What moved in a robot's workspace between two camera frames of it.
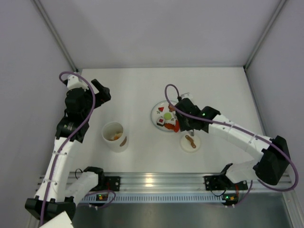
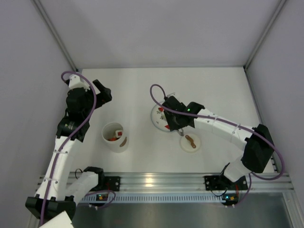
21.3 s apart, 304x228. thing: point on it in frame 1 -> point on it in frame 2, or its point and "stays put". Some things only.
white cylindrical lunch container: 114,134 stays put
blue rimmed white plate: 160,115 stays put
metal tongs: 192,132 -> 180,131
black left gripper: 100,92 stays put
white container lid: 190,144 stays put
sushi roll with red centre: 160,121 -> 118,133
